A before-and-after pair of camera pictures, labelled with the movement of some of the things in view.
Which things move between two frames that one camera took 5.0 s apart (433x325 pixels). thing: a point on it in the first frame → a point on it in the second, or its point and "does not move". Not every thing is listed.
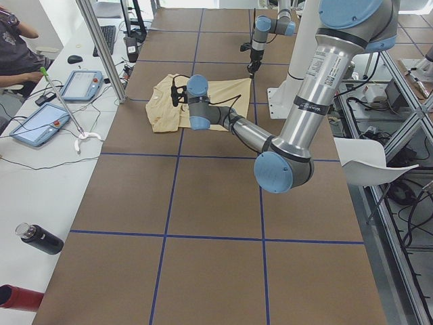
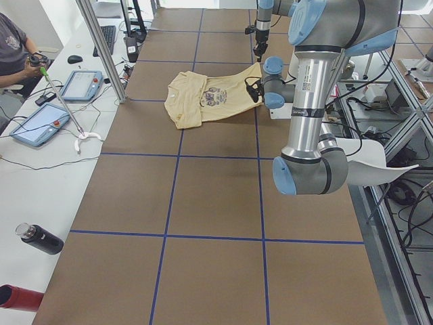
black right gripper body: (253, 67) → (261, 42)
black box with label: (132, 48) does not move
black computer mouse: (74, 59) does not move
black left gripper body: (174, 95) → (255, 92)
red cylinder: (16, 298) does not move
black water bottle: (40, 238) does not move
